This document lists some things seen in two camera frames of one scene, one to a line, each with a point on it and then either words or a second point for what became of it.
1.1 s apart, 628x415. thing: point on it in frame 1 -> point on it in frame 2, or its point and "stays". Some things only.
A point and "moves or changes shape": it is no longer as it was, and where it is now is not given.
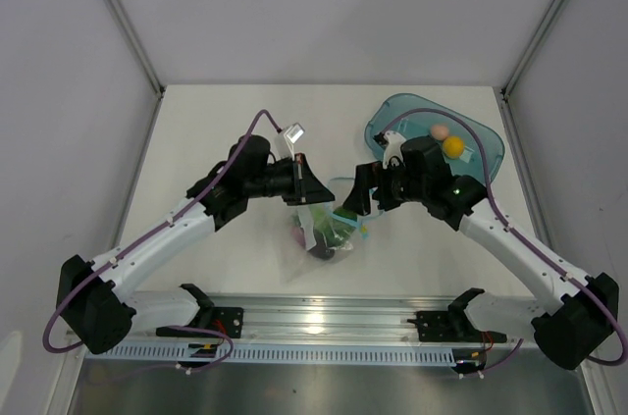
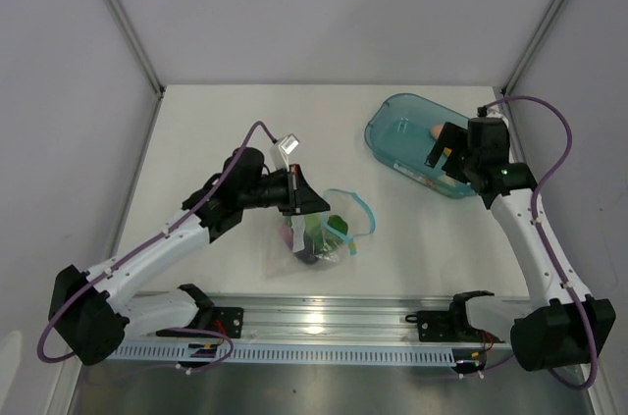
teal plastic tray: [471, 150] stays
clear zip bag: [321, 233] moves or changes shape
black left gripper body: [298, 197] -> [294, 203]
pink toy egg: [440, 131] stays
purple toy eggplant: [320, 249] -> [307, 254]
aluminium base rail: [321, 319] stays
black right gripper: [367, 178] -> [453, 136]
